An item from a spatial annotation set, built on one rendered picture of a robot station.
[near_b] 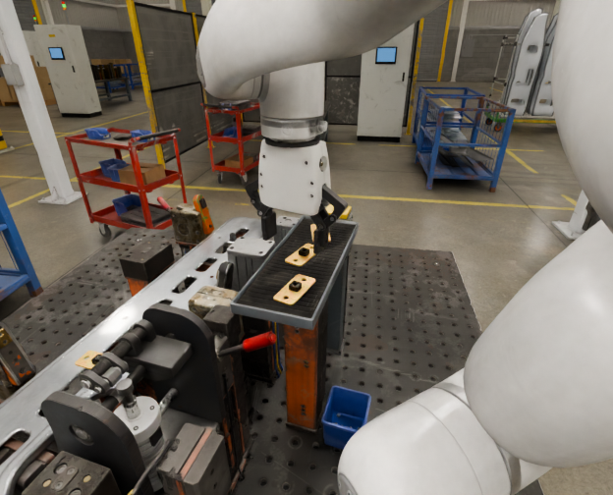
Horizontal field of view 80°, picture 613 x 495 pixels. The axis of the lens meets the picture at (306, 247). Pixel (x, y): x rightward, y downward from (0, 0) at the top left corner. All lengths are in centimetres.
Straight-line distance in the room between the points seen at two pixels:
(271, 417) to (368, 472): 66
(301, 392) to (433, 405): 51
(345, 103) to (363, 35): 758
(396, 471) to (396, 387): 74
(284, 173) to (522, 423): 39
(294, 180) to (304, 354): 42
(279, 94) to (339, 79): 742
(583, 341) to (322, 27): 29
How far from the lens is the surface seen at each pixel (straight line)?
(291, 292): 61
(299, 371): 85
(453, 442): 40
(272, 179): 53
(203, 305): 75
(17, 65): 477
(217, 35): 40
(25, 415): 79
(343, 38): 35
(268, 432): 100
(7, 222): 294
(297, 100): 47
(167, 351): 55
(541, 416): 26
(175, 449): 55
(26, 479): 72
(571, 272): 24
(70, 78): 1115
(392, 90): 706
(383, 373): 113
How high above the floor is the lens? 152
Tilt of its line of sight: 28 degrees down
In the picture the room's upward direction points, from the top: straight up
